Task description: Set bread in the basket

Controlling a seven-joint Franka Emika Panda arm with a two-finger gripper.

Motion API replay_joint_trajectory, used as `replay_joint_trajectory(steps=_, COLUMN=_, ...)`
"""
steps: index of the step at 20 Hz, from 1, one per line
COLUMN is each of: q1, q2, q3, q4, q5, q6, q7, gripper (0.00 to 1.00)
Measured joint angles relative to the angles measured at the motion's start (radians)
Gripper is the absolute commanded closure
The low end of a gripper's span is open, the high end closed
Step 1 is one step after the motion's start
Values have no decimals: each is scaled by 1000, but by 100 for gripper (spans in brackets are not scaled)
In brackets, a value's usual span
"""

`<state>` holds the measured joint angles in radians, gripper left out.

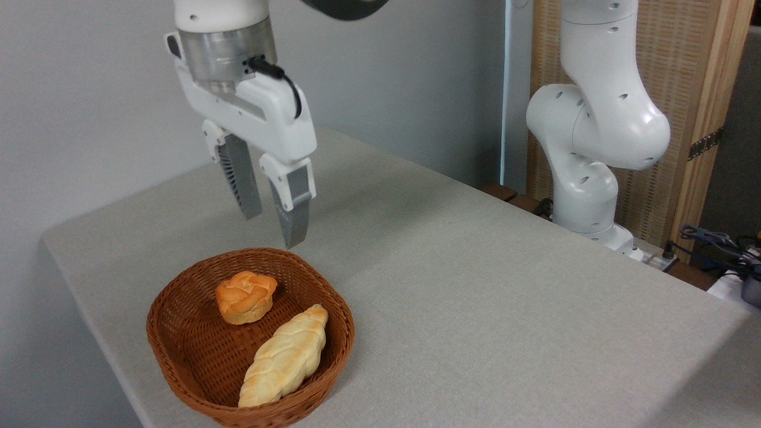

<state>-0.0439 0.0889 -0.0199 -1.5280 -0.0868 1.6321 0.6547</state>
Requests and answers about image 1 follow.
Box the metal panel hinge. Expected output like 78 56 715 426
688 127 724 162

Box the brown wicker basket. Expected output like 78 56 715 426
146 248 356 428

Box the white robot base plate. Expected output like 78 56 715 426
630 238 678 273

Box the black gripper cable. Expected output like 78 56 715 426
247 55 303 119

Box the blue grey cable bundle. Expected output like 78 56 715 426
680 225 761 280

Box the long braided bread loaf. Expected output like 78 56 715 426
238 304 329 408

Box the round orange bread roll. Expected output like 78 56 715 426
215 271 278 325

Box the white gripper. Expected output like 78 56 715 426
165 31 317 250

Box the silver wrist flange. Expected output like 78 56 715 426
178 17 278 93

